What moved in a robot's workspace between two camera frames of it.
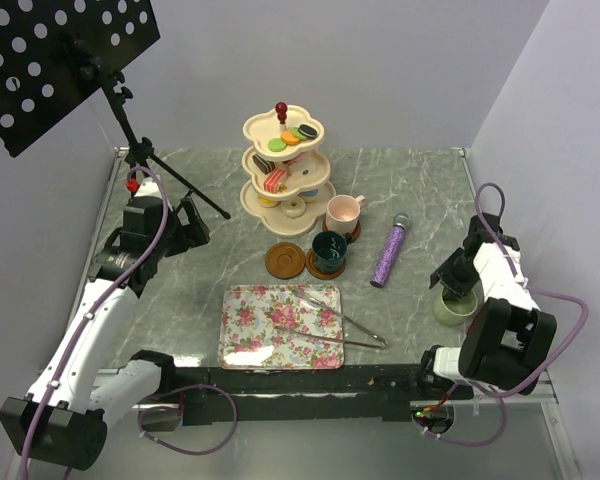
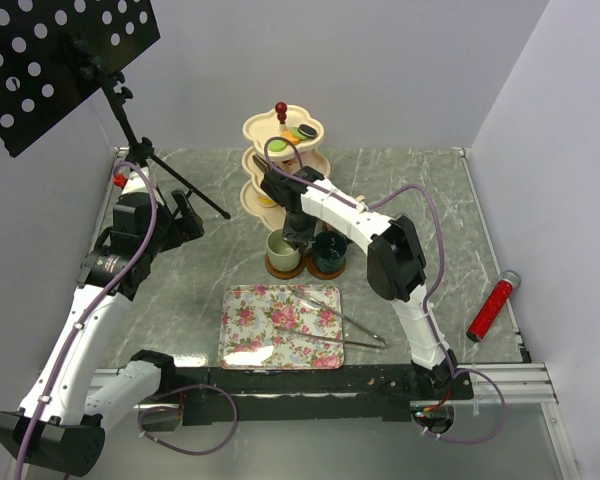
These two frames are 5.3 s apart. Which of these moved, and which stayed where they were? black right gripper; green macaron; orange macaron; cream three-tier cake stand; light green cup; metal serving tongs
Moved: black right gripper; light green cup
Stayed: orange macaron; metal serving tongs; green macaron; cream three-tier cake stand
